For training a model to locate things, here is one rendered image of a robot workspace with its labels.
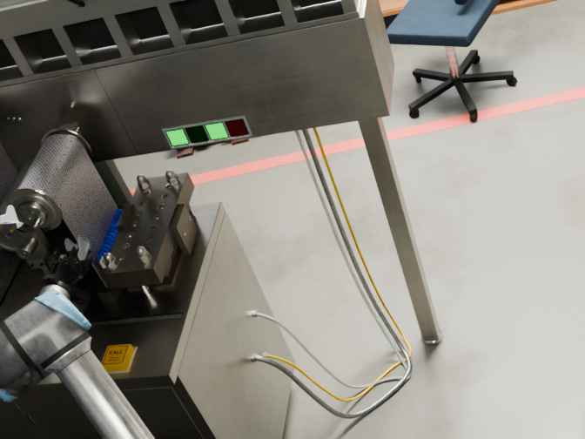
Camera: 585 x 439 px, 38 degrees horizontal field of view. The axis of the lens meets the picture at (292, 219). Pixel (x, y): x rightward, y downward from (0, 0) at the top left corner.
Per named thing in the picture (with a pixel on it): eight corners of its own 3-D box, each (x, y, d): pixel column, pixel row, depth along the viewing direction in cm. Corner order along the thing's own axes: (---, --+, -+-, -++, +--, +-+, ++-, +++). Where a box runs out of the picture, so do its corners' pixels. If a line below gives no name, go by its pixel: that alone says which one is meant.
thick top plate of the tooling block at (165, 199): (109, 289, 234) (99, 274, 230) (147, 193, 262) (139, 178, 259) (162, 284, 229) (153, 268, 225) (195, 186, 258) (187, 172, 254)
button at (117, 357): (103, 372, 221) (99, 366, 219) (110, 351, 226) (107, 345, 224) (127, 370, 219) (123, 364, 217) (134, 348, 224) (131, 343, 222)
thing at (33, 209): (23, 200, 216) (50, 215, 219) (26, 195, 218) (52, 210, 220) (12, 217, 221) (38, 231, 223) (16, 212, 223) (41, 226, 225)
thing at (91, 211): (92, 266, 235) (62, 218, 223) (117, 209, 252) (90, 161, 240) (94, 266, 235) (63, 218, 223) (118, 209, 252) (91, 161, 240)
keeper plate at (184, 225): (184, 255, 244) (170, 228, 238) (191, 232, 252) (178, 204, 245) (191, 254, 244) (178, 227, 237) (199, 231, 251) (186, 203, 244)
